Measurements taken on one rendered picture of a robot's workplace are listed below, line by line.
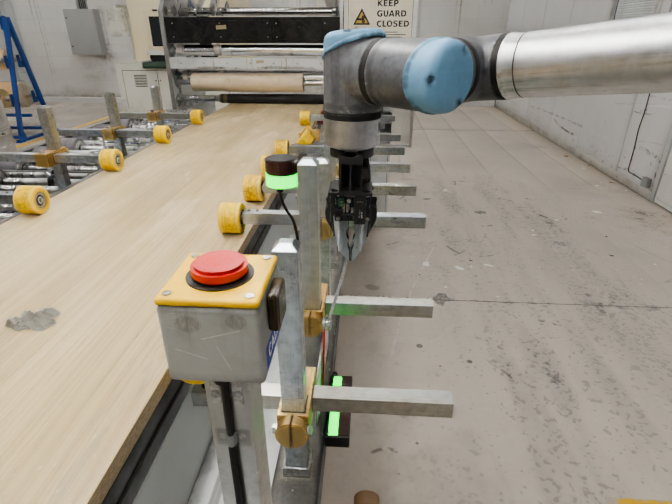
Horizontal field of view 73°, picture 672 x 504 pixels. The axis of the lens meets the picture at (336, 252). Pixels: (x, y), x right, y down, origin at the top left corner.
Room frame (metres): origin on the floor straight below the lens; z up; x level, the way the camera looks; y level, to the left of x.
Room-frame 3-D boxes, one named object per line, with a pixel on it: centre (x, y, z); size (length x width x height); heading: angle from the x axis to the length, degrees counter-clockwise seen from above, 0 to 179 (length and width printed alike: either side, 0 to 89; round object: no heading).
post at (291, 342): (0.55, 0.07, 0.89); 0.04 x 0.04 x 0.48; 86
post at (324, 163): (1.04, 0.03, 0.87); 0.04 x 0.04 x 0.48; 86
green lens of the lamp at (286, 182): (0.80, 0.10, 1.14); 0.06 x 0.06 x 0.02
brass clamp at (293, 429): (0.57, 0.06, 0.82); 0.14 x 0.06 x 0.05; 176
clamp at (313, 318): (0.82, 0.05, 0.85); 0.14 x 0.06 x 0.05; 176
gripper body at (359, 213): (0.72, -0.03, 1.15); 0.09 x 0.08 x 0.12; 176
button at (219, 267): (0.29, 0.08, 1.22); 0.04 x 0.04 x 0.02
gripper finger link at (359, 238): (0.73, -0.04, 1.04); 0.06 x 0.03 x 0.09; 176
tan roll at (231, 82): (3.43, 0.42, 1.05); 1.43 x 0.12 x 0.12; 86
